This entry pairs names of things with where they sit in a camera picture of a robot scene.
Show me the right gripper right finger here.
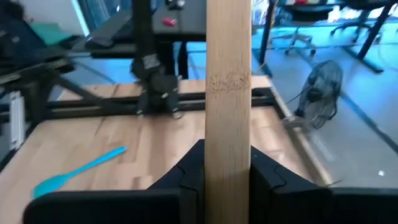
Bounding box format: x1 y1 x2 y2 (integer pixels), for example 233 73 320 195
250 145 398 224

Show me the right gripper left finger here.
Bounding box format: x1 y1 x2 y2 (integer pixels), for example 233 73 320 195
23 139 206 224

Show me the blue silicone spatula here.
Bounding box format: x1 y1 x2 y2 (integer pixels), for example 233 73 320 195
32 146 128 200

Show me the wide bamboo spatula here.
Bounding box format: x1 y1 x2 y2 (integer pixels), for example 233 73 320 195
204 0 252 224

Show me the black floor fan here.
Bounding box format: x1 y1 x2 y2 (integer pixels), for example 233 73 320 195
285 58 345 131

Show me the office chair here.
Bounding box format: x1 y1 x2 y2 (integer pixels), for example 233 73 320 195
330 17 385 43
285 24 317 56

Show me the black background table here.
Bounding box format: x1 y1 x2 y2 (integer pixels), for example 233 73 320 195
259 0 398 78

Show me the dark grey desk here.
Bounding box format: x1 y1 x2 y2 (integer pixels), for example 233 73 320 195
83 0 208 60

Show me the black aluminium table frame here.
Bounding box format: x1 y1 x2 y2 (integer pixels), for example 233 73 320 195
0 46 280 125

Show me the silver table edge bracket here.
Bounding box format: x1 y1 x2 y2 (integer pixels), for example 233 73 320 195
8 91 26 151

